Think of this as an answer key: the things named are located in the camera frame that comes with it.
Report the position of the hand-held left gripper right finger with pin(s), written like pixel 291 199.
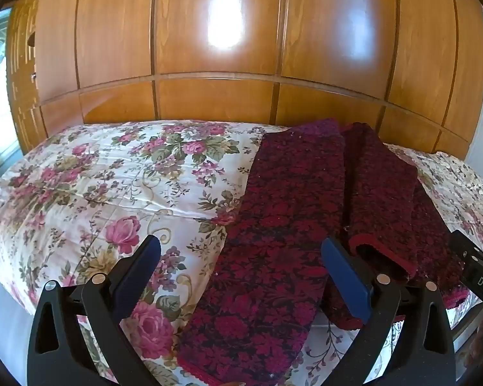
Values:
pixel 346 281

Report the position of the dark red floral garment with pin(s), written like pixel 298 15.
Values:
pixel 273 225

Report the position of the floral bedspread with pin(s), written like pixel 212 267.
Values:
pixel 116 193

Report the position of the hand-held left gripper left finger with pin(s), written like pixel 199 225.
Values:
pixel 139 273

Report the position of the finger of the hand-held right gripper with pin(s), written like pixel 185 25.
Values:
pixel 469 249

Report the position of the wooden wardrobe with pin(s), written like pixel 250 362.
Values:
pixel 241 48

